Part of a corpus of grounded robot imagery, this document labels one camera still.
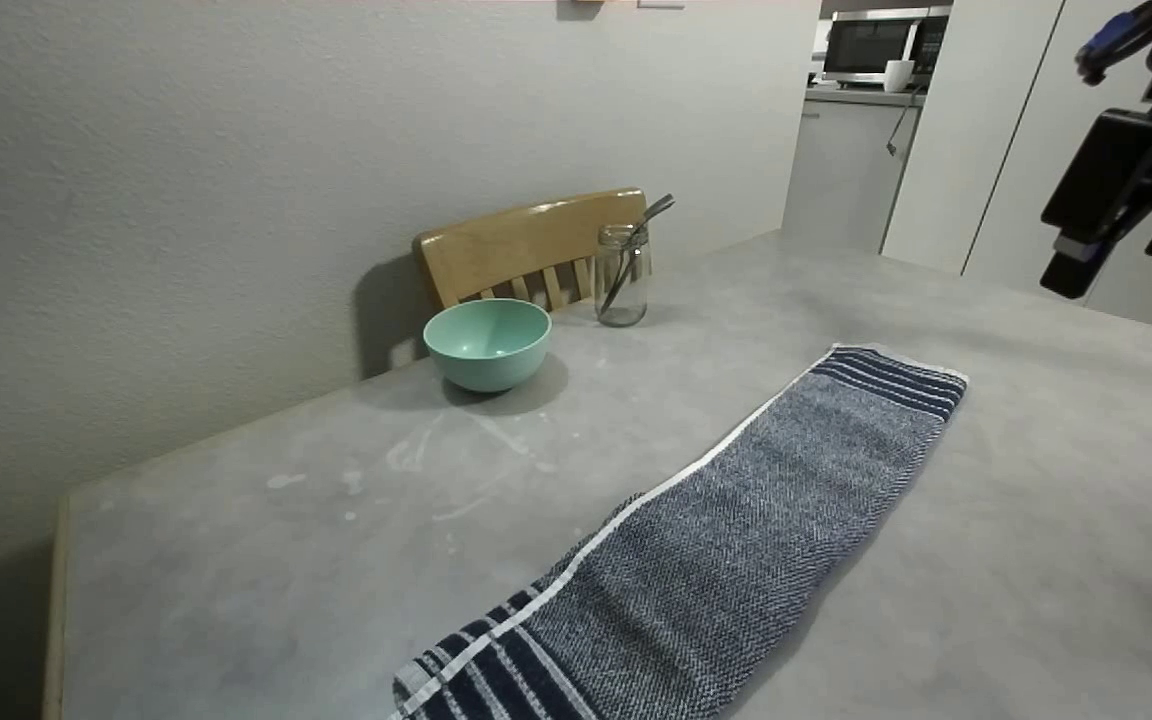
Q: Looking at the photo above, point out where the blue striped grey towel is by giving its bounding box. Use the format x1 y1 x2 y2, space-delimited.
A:
388 342 974 720

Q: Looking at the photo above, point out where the mint green bowl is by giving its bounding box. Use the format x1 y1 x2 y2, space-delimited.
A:
419 293 557 401

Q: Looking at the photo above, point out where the white kitchen cabinet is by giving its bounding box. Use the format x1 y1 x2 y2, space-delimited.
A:
778 86 932 255

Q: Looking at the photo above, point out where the microwave oven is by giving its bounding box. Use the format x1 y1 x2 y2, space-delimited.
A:
819 4 957 94

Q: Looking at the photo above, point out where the metal fork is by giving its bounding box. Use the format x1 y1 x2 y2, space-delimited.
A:
600 192 674 316

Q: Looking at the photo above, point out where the clear glass jar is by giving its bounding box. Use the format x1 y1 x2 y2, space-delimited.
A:
593 217 657 334

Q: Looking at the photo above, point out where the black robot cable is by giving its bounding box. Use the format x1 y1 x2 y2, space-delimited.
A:
1070 0 1152 90

